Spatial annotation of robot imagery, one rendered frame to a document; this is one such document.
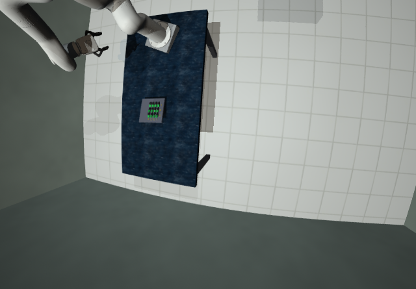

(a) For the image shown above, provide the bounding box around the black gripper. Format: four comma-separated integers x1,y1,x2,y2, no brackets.
75,30,109,57

